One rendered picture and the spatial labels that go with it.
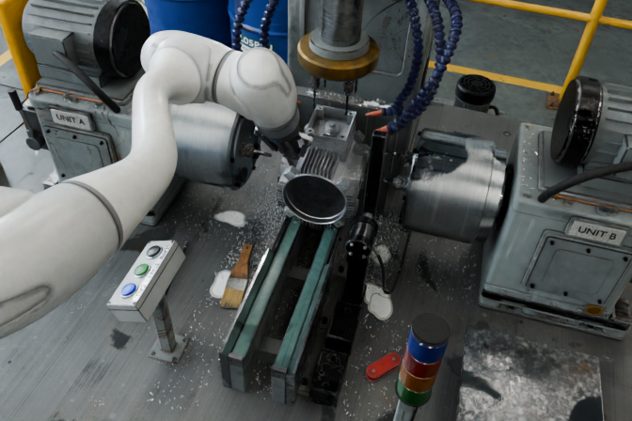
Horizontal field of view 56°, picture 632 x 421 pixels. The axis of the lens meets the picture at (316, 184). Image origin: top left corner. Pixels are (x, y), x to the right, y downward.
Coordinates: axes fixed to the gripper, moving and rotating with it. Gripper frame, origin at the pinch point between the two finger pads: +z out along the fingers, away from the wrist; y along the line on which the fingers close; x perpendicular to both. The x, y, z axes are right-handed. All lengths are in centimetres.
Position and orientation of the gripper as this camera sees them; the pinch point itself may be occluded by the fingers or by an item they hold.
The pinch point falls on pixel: (292, 156)
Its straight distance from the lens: 135.0
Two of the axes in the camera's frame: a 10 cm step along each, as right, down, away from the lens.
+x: -2.6, 9.3, -2.8
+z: 1.0, 3.1, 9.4
